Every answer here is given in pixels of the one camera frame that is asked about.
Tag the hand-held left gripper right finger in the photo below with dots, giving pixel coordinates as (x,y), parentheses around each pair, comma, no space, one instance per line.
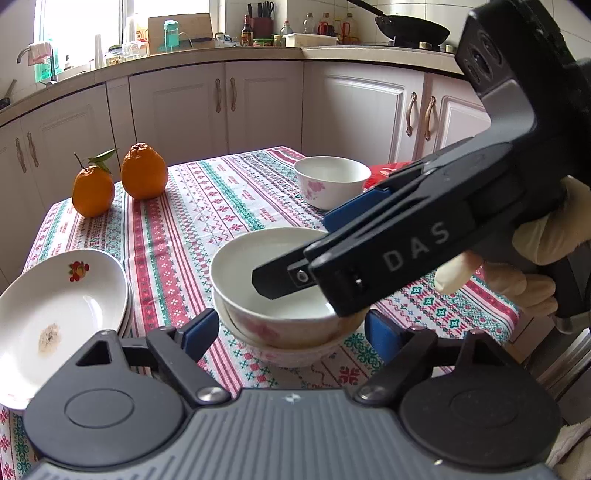
(381,334)

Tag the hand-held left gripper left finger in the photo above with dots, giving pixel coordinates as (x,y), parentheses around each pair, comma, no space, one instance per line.
(201,334)

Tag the dark sauce bottle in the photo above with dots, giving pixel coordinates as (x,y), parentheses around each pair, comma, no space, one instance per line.
(247,34)

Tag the person's right hand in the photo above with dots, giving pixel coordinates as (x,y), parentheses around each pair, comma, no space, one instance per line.
(545,240)

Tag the grey metal frame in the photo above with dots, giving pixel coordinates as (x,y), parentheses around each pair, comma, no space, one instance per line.
(563,360)

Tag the white kitchen cabinets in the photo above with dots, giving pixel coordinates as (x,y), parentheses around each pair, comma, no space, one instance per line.
(184,106)

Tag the large bumpy orange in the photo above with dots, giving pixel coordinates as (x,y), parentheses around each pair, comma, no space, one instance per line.
(143,173)

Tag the cardboard box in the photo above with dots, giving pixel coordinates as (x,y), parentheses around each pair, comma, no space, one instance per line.
(198,27)

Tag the red packet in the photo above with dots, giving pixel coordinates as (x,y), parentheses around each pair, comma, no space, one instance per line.
(383,173)

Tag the yellow oil bottle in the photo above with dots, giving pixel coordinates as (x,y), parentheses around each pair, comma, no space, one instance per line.
(351,30)

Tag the clear seasoning bottle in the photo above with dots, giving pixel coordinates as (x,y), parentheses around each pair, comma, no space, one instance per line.
(309,24)
(325,24)

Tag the patterned red green tablecloth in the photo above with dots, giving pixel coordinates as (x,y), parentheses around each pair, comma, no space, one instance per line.
(184,207)

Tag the white garment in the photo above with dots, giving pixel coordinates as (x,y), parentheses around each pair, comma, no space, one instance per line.
(572,452)

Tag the window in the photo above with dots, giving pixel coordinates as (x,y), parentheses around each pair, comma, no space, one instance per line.
(83,18)

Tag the white rectangular container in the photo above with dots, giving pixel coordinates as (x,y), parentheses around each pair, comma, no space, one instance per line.
(309,40)

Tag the black wok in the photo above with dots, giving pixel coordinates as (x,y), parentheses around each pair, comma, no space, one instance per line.
(411,27)

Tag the knife block with knives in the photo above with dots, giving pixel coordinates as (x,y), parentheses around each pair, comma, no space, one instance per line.
(262,27)

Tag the glass jar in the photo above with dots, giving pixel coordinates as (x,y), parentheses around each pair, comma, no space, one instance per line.
(115,55)

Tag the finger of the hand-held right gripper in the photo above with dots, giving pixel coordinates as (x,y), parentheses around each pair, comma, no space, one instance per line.
(281,277)
(355,210)

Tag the orange with green leaves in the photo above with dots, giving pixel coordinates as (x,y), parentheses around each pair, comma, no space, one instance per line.
(92,191)

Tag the pink cloth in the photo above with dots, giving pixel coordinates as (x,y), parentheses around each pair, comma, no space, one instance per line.
(39,51)

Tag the white pink-floral bowl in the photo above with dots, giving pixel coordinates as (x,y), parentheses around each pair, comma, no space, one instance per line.
(286,357)
(323,189)
(240,272)

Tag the stained white fruit-print plate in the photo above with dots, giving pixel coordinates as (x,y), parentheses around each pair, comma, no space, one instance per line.
(69,300)

